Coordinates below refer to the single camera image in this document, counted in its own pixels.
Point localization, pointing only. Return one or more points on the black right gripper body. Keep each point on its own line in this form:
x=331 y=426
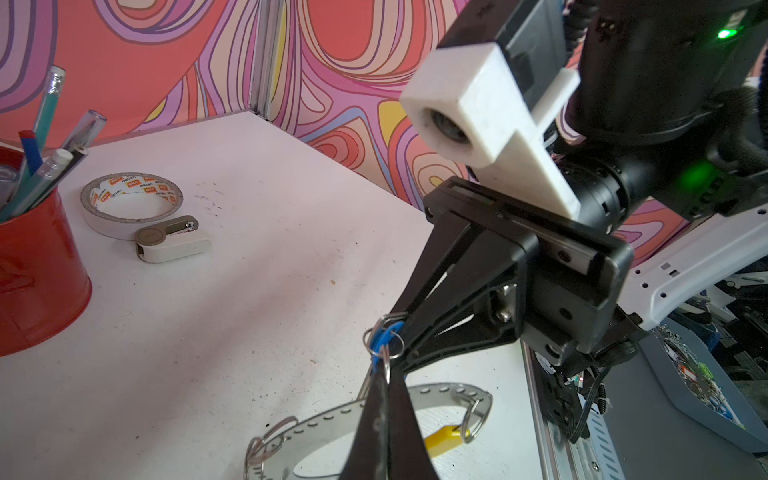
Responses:
x=572 y=319

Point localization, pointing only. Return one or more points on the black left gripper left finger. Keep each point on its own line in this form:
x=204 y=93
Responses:
x=368 y=457

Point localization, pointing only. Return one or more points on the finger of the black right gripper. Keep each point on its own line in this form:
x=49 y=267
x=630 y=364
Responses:
x=450 y=238
x=486 y=287

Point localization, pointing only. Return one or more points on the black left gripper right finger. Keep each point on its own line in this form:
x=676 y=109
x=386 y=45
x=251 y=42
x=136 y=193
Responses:
x=408 y=458

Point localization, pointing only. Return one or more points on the blue headed key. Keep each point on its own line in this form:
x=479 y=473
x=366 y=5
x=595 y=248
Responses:
x=388 y=336

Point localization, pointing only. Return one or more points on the silver metal keyring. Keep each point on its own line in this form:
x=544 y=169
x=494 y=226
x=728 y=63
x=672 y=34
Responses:
x=277 y=453

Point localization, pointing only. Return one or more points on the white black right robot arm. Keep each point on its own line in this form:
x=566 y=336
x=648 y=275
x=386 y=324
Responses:
x=619 y=162

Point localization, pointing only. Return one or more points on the tape roll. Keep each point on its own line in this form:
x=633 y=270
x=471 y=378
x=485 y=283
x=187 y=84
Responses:
x=118 y=205

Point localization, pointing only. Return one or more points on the red pencil cup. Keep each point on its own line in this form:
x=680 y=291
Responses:
x=44 y=284

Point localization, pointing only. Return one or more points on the pencils in cup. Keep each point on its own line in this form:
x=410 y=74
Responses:
x=39 y=174

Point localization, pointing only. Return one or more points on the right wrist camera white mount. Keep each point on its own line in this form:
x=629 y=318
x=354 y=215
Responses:
x=466 y=106

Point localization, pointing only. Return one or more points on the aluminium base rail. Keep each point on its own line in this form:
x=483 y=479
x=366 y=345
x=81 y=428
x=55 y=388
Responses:
x=573 y=443

